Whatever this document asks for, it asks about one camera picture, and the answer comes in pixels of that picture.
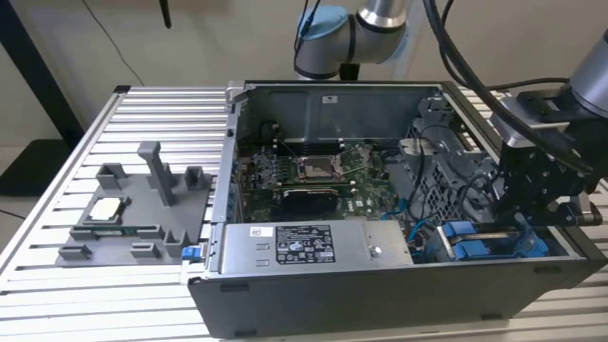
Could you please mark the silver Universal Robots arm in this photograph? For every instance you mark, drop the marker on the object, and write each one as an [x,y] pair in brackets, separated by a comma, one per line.
[380,39]

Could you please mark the perforated metal disk bay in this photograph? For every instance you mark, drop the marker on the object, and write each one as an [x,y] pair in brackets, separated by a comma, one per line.
[436,192]

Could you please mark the grey parts rack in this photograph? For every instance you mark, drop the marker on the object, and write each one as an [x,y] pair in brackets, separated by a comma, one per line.
[137,213]

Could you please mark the black antenna stick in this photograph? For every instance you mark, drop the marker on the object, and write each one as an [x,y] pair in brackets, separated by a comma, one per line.
[165,14]

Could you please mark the silver CPU chip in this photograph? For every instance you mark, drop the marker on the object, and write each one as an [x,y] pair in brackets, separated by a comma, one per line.
[105,208]

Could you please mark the silver power supply unit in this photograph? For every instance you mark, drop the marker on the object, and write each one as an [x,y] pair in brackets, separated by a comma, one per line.
[247,256]

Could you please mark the hard disk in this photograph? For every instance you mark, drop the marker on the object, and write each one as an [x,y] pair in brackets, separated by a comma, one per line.
[468,249]

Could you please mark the black RAM slots row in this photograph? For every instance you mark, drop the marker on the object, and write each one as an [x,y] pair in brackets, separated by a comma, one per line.
[308,143]

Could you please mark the flat black base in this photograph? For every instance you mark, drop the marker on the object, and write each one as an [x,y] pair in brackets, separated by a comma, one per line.
[33,167]

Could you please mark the wrist camera mount block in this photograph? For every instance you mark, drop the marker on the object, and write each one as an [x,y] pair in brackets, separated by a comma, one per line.
[545,107]

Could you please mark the green motherboard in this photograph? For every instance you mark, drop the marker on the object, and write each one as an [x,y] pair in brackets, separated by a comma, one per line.
[375,192]

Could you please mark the green RAM stick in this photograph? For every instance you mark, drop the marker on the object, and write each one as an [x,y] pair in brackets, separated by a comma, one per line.
[128,231]

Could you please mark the blue case latch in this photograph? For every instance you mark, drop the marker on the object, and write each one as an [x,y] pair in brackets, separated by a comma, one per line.
[189,253]

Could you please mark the CPU socket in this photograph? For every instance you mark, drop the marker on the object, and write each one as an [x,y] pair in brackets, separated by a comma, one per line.
[316,167]

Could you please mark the open grey PC case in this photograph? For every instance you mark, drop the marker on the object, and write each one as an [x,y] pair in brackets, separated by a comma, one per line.
[332,299]

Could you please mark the black upright post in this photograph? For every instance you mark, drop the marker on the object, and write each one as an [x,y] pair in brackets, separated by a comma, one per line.
[28,53]

